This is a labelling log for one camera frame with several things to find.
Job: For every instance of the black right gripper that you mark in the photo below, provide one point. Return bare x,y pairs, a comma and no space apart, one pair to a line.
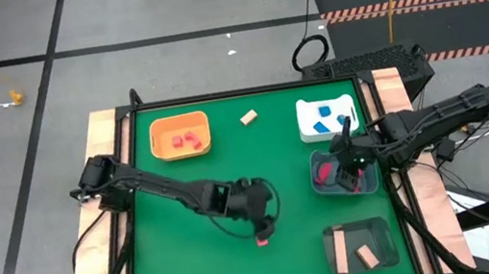
356,152

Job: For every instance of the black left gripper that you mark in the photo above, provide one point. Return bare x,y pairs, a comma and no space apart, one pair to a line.
254,201

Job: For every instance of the red cube block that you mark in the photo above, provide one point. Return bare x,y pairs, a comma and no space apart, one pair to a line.
262,242
177,141

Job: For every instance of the small blue block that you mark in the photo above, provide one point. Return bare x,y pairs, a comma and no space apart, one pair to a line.
341,120

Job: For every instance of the blue cube block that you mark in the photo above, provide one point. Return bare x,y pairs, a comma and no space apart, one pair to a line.
324,111

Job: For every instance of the long natural wood plank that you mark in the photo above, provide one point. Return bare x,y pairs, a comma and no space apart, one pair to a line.
340,251

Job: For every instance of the short natural wood block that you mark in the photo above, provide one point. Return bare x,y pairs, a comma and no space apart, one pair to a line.
367,256

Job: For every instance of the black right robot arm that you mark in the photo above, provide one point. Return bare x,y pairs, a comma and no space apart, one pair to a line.
440,115

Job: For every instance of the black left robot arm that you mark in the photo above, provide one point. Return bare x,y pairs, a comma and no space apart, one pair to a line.
170,192

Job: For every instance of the long red block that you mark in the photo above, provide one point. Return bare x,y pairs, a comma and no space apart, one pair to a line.
325,173

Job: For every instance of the blue flat block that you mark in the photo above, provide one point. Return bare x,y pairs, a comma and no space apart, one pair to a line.
321,127

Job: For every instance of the blue-grey plastic bin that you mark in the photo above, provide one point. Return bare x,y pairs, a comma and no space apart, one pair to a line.
323,191

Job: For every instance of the white plastic bin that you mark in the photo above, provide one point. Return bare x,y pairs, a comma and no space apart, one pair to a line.
309,113

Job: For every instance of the green table mat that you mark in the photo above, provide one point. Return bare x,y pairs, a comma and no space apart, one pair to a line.
195,261

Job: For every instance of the wooden table side board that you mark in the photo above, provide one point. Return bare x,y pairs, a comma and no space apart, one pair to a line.
390,86
98,130

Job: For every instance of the dark grey plastic bin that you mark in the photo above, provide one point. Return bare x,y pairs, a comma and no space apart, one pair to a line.
381,238

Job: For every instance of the black perforated computer case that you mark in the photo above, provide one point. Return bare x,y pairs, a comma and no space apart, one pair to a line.
369,61

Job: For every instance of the black power adapter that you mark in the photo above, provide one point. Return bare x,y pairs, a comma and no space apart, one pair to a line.
446,151

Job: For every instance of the small natural wood block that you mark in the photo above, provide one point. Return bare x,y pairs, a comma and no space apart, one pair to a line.
249,117

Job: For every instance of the orange plastic bin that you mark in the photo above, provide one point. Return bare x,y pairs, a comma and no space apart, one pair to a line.
161,135

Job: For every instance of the white paper scrap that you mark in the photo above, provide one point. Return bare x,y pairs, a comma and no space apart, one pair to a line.
232,52

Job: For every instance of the white paper sheet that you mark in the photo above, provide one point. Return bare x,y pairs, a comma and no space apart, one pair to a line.
481,242

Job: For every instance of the orange connector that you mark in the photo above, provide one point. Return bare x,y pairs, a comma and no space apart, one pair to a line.
16,97

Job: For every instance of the black table frame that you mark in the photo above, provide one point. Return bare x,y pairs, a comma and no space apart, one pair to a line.
242,92

